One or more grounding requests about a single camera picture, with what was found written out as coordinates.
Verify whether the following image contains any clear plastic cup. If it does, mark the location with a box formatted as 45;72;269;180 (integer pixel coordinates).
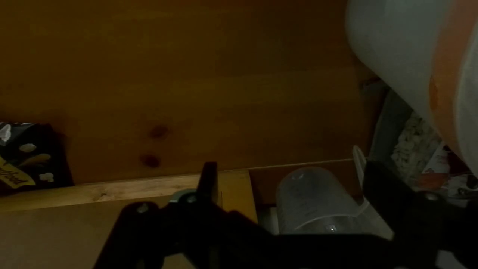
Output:
277;168;371;235

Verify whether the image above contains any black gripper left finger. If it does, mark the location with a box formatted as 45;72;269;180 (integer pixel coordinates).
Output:
93;161;260;269

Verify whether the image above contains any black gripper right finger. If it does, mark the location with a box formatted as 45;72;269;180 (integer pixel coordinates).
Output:
363;162;478;269

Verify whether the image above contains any black popcorn packet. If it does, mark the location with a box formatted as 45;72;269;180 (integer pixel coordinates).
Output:
0;122;73;197

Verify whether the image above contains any clear box with photo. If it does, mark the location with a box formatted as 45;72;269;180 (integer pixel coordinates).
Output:
369;92;478;208

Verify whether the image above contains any white plastic trash bin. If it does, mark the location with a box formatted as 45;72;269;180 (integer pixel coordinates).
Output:
345;0;478;176

